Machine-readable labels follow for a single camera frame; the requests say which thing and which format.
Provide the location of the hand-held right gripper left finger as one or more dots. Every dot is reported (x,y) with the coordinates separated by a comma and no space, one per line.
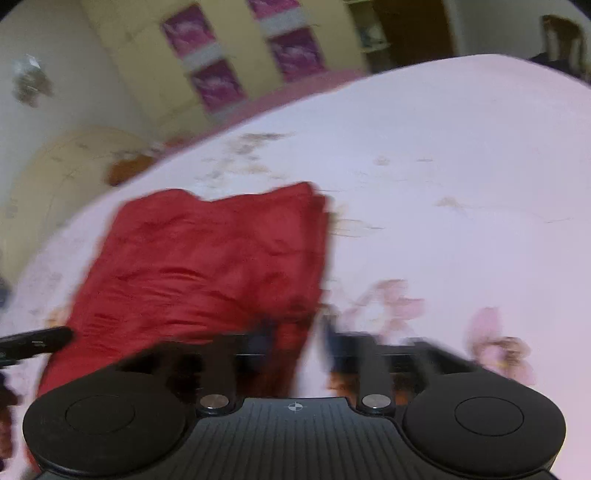
(261,339)

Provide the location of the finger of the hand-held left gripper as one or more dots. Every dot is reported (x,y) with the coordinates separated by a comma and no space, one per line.
(41,340)

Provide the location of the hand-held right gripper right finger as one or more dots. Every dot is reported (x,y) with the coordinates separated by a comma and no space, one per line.
(337,346)

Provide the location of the red padded jacket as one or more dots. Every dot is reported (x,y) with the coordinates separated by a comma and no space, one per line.
(207,267)

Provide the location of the orange clothes pile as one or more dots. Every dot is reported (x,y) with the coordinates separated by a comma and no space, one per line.
(130,168)

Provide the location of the cream headboard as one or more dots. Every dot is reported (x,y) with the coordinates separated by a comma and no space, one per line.
(51,184)

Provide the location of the pink bedsheet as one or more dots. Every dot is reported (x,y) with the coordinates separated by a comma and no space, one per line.
(295,94)

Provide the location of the yellow wardrobe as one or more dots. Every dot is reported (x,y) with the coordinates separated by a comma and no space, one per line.
(138,60)

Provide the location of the yellow open shelf unit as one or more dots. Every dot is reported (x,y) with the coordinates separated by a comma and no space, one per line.
(369,32)

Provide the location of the brown wooden door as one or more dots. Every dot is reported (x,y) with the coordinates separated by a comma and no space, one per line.
(415,27)

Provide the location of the dark cloth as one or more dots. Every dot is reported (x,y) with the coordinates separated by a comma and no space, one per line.
(551,63)

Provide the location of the wooden chair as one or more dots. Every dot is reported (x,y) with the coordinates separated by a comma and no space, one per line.
(561,34)

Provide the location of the magenta wall poster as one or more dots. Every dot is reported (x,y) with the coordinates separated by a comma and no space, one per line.
(298,53)
(217,85)
(276,7)
(187,30)

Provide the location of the grey wall ornament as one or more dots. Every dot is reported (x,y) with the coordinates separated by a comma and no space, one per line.
(30,81)

